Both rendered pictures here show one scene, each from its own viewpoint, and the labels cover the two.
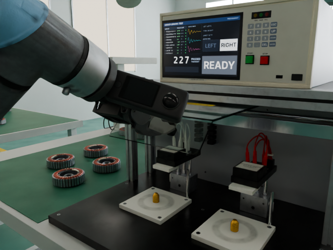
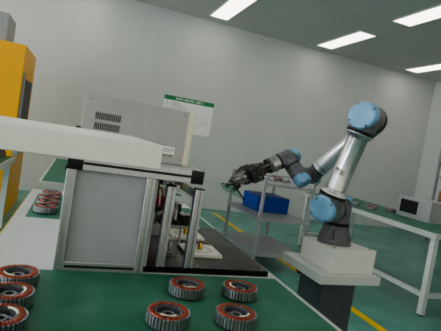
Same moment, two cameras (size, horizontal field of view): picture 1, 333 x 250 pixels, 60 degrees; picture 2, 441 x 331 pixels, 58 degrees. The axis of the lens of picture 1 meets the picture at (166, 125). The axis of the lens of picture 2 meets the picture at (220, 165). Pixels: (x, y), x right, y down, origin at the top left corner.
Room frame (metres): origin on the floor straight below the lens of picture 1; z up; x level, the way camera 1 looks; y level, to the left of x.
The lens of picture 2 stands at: (2.09, 0.93, 1.22)
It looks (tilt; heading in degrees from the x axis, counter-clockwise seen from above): 3 degrees down; 213
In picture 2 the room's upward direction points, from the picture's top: 9 degrees clockwise
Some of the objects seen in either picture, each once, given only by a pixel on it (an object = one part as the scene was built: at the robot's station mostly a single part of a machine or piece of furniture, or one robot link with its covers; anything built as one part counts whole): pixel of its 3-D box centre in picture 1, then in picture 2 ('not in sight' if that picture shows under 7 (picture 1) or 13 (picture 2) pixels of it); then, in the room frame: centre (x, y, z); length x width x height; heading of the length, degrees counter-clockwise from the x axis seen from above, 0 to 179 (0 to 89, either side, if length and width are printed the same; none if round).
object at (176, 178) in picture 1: (183, 180); (165, 243); (0.89, -0.06, 0.80); 0.07 x 0.05 x 0.06; 53
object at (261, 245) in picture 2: not in sight; (266, 215); (-1.94, -0.99, 0.51); 1.01 x 0.60 x 1.01; 53
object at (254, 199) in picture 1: (256, 201); (155, 227); (0.74, -0.25, 0.80); 0.07 x 0.05 x 0.06; 53
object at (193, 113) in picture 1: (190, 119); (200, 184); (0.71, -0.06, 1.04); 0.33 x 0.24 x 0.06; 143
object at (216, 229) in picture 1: (234, 231); (184, 234); (0.62, -0.16, 0.78); 0.15 x 0.15 x 0.01; 53
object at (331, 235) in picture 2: not in sight; (335, 232); (0.24, 0.41, 0.90); 0.15 x 0.15 x 0.10
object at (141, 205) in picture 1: (155, 203); (199, 250); (0.77, 0.03, 0.78); 0.15 x 0.15 x 0.01; 53
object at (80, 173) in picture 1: (68, 177); (239, 290); (0.98, 0.35, 0.77); 0.11 x 0.11 x 0.04
